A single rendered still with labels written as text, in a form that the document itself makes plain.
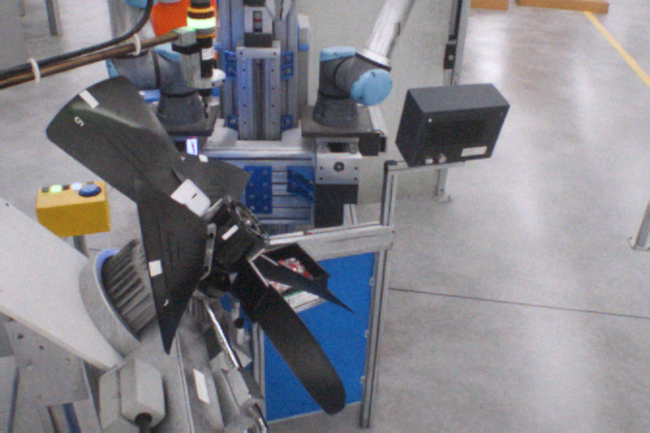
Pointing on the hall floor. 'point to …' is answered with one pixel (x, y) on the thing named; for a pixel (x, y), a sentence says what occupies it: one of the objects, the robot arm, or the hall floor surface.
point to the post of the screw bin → (257, 363)
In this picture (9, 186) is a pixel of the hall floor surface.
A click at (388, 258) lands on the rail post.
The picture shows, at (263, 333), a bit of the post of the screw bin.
